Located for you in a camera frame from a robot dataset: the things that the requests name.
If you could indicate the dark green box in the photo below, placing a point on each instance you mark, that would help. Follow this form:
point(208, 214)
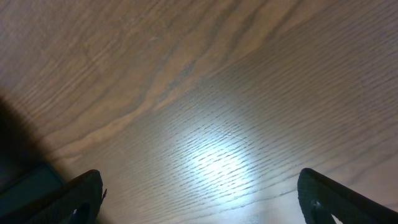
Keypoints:
point(29, 187)

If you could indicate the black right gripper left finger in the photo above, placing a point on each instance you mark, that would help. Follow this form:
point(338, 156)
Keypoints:
point(77, 201)

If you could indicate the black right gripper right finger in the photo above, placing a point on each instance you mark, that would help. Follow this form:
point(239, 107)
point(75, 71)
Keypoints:
point(323, 200)

